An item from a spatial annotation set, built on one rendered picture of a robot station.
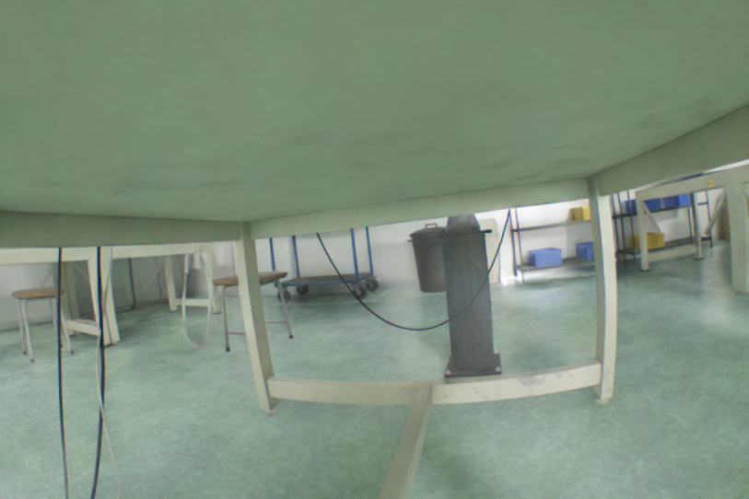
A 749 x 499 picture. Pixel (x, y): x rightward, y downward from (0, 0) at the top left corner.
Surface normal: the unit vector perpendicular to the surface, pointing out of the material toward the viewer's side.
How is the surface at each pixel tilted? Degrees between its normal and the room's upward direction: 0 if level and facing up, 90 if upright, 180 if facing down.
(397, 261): 90
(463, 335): 90
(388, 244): 90
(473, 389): 90
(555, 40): 180
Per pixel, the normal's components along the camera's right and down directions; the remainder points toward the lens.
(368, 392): -0.25, -0.03
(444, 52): 0.11, 0.99
